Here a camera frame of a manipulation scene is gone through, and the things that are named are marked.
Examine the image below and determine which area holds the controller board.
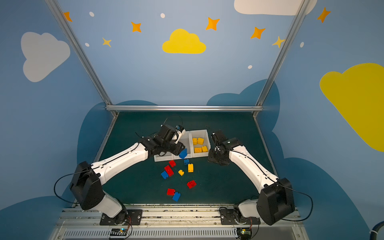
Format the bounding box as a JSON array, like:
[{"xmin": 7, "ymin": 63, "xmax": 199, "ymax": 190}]
[
  {"xmin": 109, "ymin": 228, "xmax": 129, "ymax": 240},
  {"xmin": 236, "ymin": 228, "xmax": 253, "ymax": 240}
]

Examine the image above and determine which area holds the white right bin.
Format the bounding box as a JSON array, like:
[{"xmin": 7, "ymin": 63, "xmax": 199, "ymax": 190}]
[{"xmin": 189, "ymin": 130, "xmax": 211, "ymax": 158}]

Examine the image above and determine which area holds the aluminium rail base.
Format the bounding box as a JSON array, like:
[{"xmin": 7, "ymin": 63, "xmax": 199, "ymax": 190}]
[{"xmin": 50, "ymin": 204, "xmax": 309, "ymax": 240}]

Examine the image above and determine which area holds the left controller board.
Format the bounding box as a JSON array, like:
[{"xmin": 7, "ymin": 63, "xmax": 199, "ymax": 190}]
[{"xmin": 109, "ymin": 228, "xmax": 129, "ymax": 240}]

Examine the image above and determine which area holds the right aluminium frame post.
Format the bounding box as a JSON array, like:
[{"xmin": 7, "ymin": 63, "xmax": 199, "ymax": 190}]
[{"xmin": 252, "ymin": 0, "xmax": 312, "ymax": 120}]

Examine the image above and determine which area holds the white bin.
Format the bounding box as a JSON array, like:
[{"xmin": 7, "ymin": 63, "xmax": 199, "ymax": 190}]
[
  {"xmin": 154, "ymin": 152, "xmax": 174, "ymax": 162},
  {"xmin": 173, "ymin": 131, "xmax": 193, "ymax": 160},
  {"xmin": 189, "ymin": 130, "xmax": 211, "ymax": 158}
]

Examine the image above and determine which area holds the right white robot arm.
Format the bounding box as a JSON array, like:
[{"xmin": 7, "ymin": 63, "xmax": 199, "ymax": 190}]
[{"xmin": 209, "ymin": 130, "xmax": 295, "ymax": 226}]

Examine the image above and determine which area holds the horizontal aluminium frame bar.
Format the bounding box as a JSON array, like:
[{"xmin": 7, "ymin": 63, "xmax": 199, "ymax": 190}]
[{"xmin": 106, "ymin": 105, "xmax": 263, "ymax": 112}]

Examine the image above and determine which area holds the red brick right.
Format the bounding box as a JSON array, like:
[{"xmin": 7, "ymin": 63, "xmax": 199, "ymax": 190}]
[{"xmin": 187, "ymin": 181, "xmax": 197, "ymax": 189}]

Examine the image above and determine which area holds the white middle bin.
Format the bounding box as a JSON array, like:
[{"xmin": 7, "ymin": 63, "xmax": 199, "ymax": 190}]
[{"xmin": 173, "ymin": 131, "xmax": 193, "ymax": 160}]

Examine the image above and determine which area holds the long red brick upper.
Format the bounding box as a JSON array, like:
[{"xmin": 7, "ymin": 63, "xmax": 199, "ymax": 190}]
[{"xmin": 164, "ymin": 166, "xmax": 174, "ymax": 177}]

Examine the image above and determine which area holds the aluminium frame post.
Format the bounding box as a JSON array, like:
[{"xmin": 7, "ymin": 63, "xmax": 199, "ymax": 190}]
[
  {"xmin": 252, "ymin": 0, "xmax": 312, "ymax": 120},
  {"xmin": 45, "ymin": 0, "xmax": 113, "ymax": 106}
]

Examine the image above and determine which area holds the right controller board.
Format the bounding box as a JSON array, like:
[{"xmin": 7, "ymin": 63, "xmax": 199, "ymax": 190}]
[{"xmin": 236, "ymin": 228, "xmax": 253, "ymax": 240}]

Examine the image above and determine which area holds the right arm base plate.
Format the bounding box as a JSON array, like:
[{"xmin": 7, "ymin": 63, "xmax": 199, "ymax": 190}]
[{"xmin": 219, "ymin": 207, "xmax": 261, "ymax": 226}]

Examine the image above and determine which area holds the yellow brick upright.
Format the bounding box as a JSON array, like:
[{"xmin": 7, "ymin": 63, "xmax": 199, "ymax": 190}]
[{"xmin": 188, "ymin": 164, "xmax": 194, "ymax": 173}]

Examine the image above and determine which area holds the red brick bottom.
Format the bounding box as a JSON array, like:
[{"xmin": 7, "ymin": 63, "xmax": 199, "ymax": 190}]
[{"xmin": 167, "ymin": 189, "xmax": 176, "ymax": 196}]

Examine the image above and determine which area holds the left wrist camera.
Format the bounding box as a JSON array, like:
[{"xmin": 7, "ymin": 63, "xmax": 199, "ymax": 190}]
[{"xmin": 172, "ymin": 125, "xmax": 186, "ymax": 144}]

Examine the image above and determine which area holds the red brick top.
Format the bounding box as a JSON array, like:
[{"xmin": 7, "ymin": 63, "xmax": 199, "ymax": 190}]
[{"xmin": 169, "ymin": 160, "xmax": 176, "ymax": 168}]

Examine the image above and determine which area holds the blue brick bottom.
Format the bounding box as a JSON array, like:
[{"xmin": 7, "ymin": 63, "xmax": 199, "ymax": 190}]
[{"xmin": 172, "ymin": 192, "xmax": 181, "ymax": 202}]

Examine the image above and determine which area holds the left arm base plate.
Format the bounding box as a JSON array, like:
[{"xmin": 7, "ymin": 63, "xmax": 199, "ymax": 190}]
[{"xmin": 100, "ymin": 209, "xmax": 143, "ymax": 226}]

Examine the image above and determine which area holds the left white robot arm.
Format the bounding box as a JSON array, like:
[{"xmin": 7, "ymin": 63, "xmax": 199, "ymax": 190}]
[{"xmin": 70, "ymin": 125, "xmax": 186, "ymax": 225}]

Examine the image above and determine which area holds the white left bin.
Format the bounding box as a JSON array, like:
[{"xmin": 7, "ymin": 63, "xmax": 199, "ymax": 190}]
[{"xmin": 154, "ymin": 152, "xmax": 174, "ymax": 162}]

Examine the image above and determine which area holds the left aluminium frame post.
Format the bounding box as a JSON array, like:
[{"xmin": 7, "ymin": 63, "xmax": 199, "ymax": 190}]
[{"xmin": 45, "ymin": 0, "xmax": 113, "ymax": 106}]

